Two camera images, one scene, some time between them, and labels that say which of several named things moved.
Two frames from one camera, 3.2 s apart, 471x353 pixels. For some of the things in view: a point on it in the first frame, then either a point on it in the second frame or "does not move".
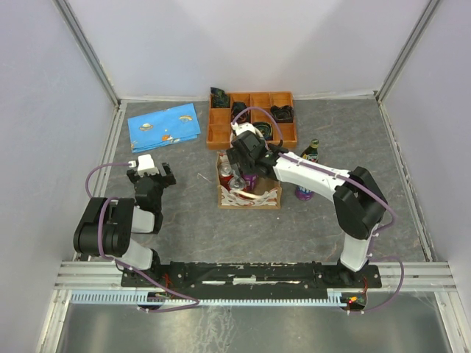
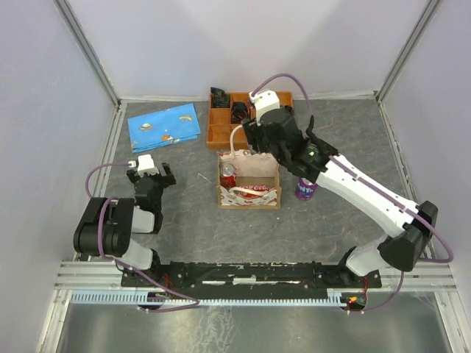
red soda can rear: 225,173 does not move
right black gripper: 235,159 -> 254,132
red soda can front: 237,184 -> 241,195
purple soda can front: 303,194 does not move
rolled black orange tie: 245,117 does not move
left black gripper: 165,181 does not move
